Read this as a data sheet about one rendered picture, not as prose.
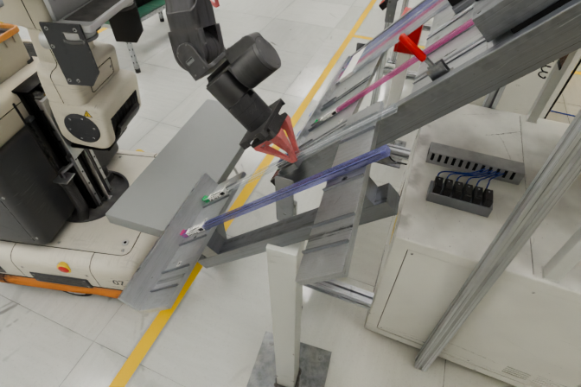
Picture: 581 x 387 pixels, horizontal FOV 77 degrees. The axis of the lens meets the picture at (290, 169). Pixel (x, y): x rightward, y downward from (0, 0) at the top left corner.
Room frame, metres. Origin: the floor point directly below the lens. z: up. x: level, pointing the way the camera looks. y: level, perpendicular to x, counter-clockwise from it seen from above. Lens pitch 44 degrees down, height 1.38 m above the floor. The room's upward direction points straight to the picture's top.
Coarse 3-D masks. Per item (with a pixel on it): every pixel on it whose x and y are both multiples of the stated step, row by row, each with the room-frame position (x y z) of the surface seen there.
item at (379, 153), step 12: (360, 156) 0.37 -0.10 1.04; (372, 156) 0.36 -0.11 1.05; (384, 156) 0.36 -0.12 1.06; (336, 168) 0.38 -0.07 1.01; (348, 168) 0.37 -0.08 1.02; (312, 180) 0.38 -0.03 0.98; (324, 180) 0.38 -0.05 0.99; (276, 192) 0.41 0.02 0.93; (288, 192) 0.39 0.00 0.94; (252, 204) 0.42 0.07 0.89; (264, 204) 0.41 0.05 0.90; (228, 216) 0.43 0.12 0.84; (204, 228) 0.45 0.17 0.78
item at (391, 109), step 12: (384, 108) 0.47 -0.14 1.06; (396, 108) 0.46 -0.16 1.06; (360, 120) 0.48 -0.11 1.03; (372, 120) 0.46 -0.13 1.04; (336, 132) 0.48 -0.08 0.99; (348, 132) 0.47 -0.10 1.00; (312, 144) 0.50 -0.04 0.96; (324, 144) 0.48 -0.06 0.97; (300, 156) 0.50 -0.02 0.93; (264, 168) 0.52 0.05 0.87; (276, 168) 0.51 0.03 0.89; (240, 180) 0.54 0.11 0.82; (252, 180) 0.53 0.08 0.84; (228, 192) 0.54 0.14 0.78
